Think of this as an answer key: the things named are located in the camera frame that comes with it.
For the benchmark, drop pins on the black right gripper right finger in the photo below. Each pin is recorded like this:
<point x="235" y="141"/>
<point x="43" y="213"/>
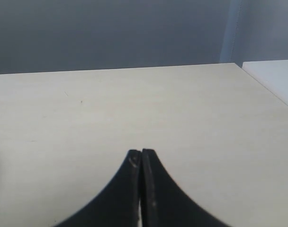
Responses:
<point x="164" y="203"/>

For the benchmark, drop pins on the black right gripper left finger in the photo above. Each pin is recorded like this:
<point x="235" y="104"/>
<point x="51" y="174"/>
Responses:
<point x="117" y="205"/>

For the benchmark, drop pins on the white side table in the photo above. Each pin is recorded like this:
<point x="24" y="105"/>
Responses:
<point x="271" y="74"/>

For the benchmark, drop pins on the grey curtain with bead cord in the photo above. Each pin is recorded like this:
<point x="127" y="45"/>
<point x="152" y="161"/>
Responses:
<point x="231" y="31"/>

